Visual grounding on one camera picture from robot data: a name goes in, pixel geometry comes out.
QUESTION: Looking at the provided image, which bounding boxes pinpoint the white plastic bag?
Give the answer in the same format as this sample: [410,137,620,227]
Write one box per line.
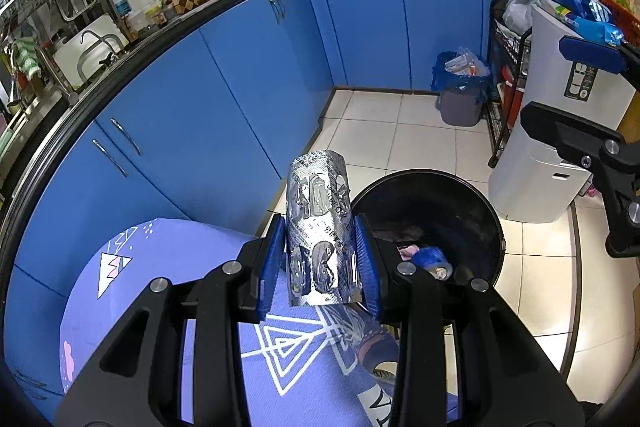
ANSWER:
[502,0,541,40]

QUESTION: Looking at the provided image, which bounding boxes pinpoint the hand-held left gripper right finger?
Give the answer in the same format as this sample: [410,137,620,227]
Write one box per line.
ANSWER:
[353,213,586,427]

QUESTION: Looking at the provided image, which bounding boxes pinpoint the black metal rack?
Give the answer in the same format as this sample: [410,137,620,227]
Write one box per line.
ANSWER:
[487,0,640,168]

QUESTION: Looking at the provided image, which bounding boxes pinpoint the black round trash bin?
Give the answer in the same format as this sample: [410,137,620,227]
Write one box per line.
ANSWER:
[350,169,505,338]

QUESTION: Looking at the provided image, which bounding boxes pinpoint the purple patterned tablecloth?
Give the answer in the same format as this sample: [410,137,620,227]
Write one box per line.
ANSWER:
[59,217,458,427]

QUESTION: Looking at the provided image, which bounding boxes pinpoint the red plastic basket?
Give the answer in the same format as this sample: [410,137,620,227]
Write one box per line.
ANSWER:
[565,0,640,48]

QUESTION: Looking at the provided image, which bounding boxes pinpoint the blue round can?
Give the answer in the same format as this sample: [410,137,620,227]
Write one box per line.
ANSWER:
[411,246,455,280]

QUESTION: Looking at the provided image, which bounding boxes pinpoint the silver blister pack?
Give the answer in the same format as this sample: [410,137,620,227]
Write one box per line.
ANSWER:
[285,149,363,308]

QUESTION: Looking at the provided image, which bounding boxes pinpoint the blue kitchen cabinets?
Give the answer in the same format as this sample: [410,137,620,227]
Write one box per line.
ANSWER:
[0,0,506,408]

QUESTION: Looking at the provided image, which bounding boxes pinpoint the grey bin blue bag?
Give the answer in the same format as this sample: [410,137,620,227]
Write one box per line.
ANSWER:
[431,49,493,128]

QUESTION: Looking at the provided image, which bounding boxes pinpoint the white standing appliance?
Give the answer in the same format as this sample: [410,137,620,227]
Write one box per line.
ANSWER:
[487,2,638,224]

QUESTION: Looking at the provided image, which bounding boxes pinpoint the metal sink faucet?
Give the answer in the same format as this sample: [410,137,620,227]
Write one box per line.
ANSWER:
[77,32,126,68]

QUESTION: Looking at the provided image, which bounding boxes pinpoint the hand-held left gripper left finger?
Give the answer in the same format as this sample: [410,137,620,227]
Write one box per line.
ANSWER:
[54,213,288,427]

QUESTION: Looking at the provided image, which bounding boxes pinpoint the green striped cloth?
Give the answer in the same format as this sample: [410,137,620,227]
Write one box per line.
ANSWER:
[10,38,43,80]

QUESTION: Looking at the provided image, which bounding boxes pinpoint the red white container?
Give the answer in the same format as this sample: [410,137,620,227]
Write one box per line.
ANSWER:
[497,67,526,132]

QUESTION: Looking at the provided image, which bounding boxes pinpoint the blue plastic packet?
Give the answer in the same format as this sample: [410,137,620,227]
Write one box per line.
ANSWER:
[540,0,626,45]

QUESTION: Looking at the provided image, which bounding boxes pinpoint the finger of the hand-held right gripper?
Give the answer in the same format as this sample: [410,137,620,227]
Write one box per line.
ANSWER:
[559,35,640,92]
[520,101,640,259]

